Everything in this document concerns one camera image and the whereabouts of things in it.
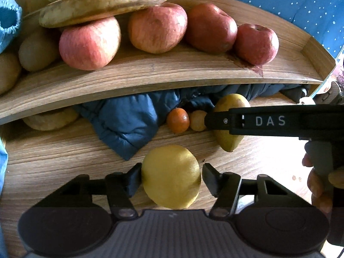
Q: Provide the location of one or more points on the dark blue puffy jacket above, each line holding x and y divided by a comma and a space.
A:
121, 121

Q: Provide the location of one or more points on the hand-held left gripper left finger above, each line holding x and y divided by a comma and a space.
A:
133, 180

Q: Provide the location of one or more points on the small tan round fruit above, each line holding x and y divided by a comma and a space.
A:
197, 121

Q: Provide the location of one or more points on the wooden shelf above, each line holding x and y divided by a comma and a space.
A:
161, 78

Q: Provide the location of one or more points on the blue dotted curtain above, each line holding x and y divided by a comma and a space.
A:
295, 5

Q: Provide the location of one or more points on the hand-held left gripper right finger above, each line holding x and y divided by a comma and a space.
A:
212, 180

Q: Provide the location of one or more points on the yellow mango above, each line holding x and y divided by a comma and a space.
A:
231, 142

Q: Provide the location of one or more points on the round yellow citrus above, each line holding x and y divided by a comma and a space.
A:
172, 177

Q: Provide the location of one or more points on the person's right hand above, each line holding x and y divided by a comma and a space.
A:
315, 182

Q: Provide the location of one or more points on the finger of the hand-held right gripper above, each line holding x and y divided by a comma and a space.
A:
220, 121

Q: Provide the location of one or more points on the tan potato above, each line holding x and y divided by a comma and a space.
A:
49, 119

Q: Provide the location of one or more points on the brown kiwi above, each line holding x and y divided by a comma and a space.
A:
9, 72
37, 51

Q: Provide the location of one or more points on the pale red striped apple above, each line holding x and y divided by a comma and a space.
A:
157, 28
90, 44

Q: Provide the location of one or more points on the orange tangerine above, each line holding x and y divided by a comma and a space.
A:
178, 121

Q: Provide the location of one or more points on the light blue garment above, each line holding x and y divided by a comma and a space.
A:
9, 21

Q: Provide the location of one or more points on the dark red apple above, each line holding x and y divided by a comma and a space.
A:
255, 44
211, 28

